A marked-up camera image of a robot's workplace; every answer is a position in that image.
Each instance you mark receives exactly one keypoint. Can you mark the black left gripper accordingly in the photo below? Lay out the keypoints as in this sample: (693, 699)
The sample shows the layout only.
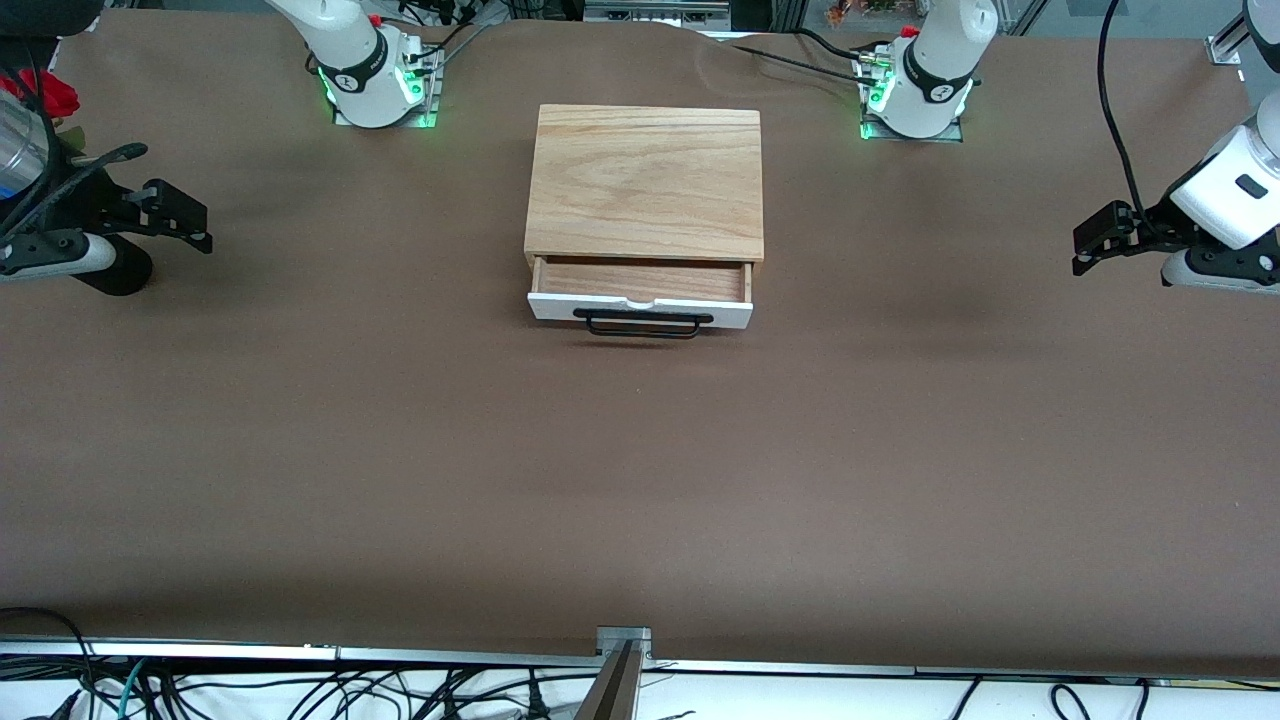
(1152, 221)

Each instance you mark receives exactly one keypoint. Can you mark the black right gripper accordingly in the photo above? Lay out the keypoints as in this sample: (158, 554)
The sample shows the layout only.
(92, 205)

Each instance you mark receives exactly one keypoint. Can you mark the white fronted wooden drawer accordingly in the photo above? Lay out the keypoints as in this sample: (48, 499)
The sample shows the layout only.
(640, 283)

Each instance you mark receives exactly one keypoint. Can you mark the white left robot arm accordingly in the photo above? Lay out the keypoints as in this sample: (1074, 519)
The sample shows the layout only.
(940, 60)

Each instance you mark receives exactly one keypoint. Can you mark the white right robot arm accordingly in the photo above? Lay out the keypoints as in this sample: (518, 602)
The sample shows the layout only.
(350, 55)

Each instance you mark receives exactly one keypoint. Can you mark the light wooden drawer cabinet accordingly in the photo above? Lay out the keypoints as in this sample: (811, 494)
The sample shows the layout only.
(645, 180)

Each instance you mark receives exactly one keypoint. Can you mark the green rose leaves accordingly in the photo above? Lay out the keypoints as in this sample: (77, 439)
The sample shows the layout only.
(70, 140)

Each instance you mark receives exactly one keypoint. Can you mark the large red rose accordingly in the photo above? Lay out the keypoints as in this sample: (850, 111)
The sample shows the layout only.
(55, 92)

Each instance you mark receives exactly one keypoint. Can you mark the small red rose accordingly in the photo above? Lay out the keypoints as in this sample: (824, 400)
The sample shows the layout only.
(8, 85)

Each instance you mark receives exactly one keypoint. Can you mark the aluminium corner profile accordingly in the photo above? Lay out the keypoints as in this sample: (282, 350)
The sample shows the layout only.
(1230, 40)

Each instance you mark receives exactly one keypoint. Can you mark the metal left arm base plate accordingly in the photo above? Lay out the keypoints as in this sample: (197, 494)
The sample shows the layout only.
(950, 132)

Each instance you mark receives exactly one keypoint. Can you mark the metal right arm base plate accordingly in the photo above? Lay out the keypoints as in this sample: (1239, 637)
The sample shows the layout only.
(425, 85)

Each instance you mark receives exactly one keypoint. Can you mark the aluminium table edge rail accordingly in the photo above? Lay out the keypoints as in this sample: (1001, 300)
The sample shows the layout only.
(300, 652)

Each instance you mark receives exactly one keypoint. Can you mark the grey metal camera bracket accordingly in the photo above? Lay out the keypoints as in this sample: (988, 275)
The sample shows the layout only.
(620, 675)

